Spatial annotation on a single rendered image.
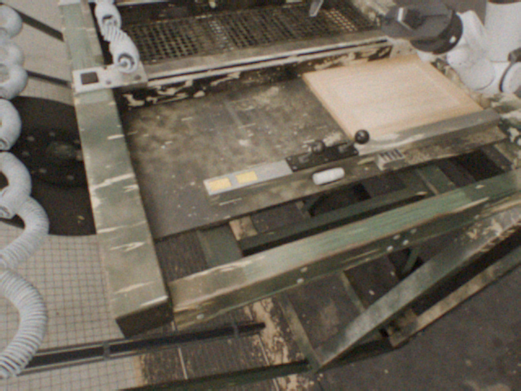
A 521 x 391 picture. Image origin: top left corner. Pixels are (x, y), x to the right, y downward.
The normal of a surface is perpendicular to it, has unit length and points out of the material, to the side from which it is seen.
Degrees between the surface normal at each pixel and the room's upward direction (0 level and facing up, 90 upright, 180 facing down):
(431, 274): 0
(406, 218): 60
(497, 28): 46
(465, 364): 0
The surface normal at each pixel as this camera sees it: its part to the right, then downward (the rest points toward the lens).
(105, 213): 0.07, -0.64
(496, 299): -0.76, -0.11
